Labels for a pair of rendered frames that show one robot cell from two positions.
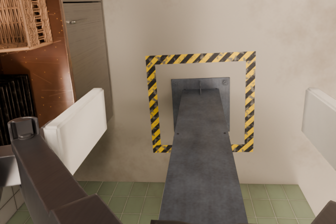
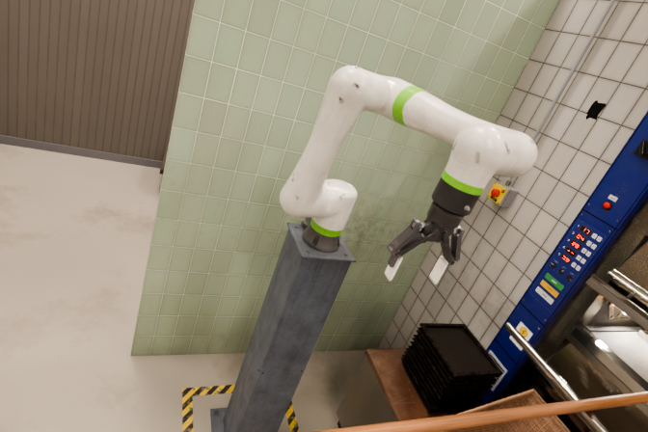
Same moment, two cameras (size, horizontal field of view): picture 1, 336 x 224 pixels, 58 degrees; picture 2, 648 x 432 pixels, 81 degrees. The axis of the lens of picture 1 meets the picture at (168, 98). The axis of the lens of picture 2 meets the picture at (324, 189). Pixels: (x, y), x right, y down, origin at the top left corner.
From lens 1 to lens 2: 0.88 m
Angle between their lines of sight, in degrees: 49
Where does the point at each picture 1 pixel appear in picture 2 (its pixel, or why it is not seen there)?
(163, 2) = not seen: outside the picture
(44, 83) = (415, 407)
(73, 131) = (442, 265)
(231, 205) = (296, 296)
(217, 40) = not seen: outside the picture
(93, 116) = (436, 274)
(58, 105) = (398, 390)
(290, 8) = not seen: outside the picture
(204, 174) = (300, 323)
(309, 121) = (390, 272)
